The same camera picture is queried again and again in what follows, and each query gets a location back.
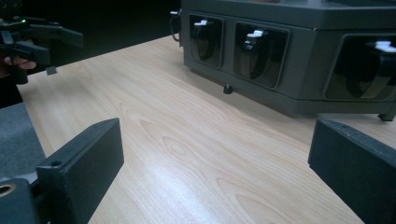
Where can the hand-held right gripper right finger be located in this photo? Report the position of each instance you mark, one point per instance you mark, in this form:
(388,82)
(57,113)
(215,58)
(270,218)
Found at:
(358,174)

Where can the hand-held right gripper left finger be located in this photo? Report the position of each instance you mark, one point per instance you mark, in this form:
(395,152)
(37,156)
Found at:
(84,168)

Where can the black corner rack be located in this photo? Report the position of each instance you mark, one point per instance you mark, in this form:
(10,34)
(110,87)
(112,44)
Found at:
(305,62)

